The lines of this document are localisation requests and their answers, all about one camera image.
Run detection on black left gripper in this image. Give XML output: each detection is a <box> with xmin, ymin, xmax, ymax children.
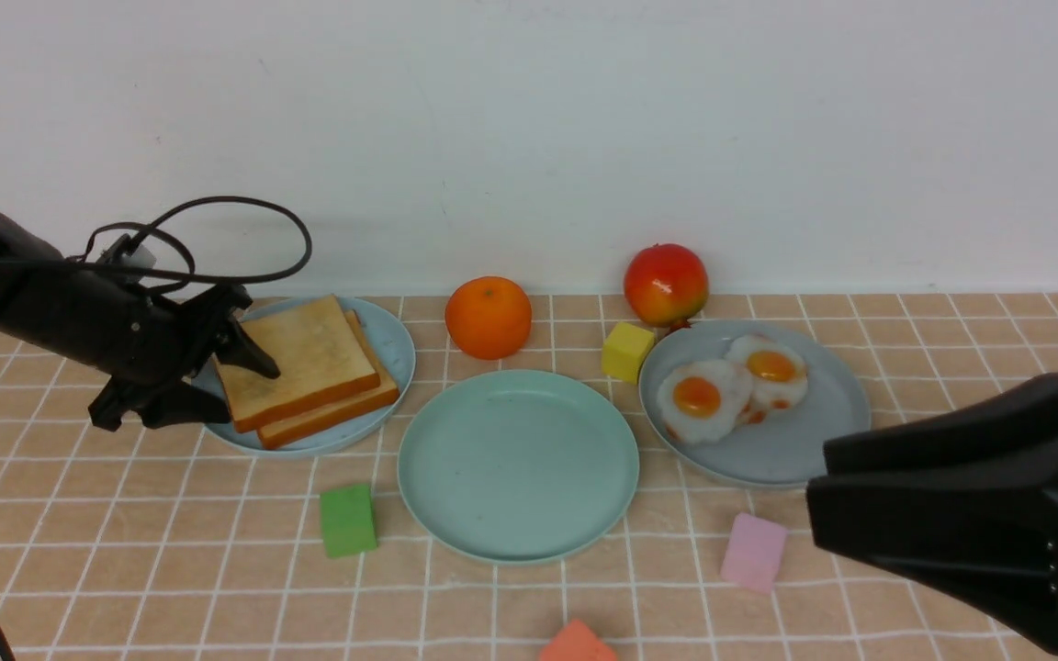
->
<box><xmin>0</xmin><ymin>261</ymin><xmax>281</xmax><ymax>432</ymax></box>

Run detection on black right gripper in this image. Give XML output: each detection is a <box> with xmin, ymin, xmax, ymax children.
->
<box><xmin>806</xmin><ymin>373</ymin><xmax>1058</xmax><ymax>656</ymax></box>

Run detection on toast slice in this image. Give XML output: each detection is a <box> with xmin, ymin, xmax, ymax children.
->
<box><xmin>217</xmin><ymin>296</ymin><xmax>382</xmax><ymax>432</ymax></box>
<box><xmin>256</xmin><ymin>310</ymin><xmax>400</xmax><ymax>449</ymax></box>

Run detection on fried egg with large white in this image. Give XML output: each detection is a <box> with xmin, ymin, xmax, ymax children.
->
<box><xmin>654</xmin><ymin>359</ymin><xmax>753</xmax><ymax>444</ymax></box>

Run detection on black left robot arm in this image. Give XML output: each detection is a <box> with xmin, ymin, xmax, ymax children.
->
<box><xmin>0</xmin><ymin>212</ymin><xmax>281</xmax><ymax>432</ymax></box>

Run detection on light blue plate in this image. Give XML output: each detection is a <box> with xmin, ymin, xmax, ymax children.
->
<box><xmin>203</xmin><ymin>297</ymin><xmax>417</xmax><ymax>459</ymax></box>

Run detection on green cube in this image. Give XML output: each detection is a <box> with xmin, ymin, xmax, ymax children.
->
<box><xmin>320</xmin><ymin>484</ymin><xmax>378</xmax><ymax>559</ymax></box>

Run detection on grey plate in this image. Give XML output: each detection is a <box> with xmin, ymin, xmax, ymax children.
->
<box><xmin>638</xmin><ymin>319</ymin><xmax>871</xmax><ymax>488</ymax></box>

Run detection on fried egg rear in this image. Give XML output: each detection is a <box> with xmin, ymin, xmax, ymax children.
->
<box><xmin>724</xmin><ymin>334</ymin><xmax>809</xmax><ymax>410</ymax></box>

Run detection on pink cube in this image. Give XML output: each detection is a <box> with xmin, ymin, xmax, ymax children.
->
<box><xmin>719</xmin><ymin>513</ymin><xmax>789</xmax><ymax>594</ymax></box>

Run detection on orange fruit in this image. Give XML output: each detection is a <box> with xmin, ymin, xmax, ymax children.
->
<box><xmin>445</xmin><ymin>275</ymin><xmax>533</xmax><ymax>361</ymax></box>

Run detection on teal green plate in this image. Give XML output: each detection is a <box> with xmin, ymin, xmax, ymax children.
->
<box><xmin>396</xmin><ymin>371</ymin><xmax>641</xmax><ymax>566</ymax></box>

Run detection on red yellow apple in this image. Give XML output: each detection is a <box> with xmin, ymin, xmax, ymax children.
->
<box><xmin>623</xmin><ymin>243</ymin><xmax>710</xmax><ymax>331</ymax></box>

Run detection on yellow cube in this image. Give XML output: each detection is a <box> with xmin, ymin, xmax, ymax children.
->
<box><xmin>601</xmin><ymin>322</ymin><xmax>656</xmax><ymax>385</ymax></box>

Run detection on orange red cube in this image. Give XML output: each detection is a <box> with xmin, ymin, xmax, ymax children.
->
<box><xmin>537</xmin><ymin>619</ymin><xmax>618</xmax><ymax>661</ymax></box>

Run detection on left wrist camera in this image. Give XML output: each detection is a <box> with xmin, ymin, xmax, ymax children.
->
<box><xmin>96</xmin><ymin>234</ymin><xmax>158</xmax><ymax>284</ymax></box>

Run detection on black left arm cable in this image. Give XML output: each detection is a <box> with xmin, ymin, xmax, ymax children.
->
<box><xmin>0</xmin><ymin>196</ymin><xmax>313</xmax><ymax>661</ymax></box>

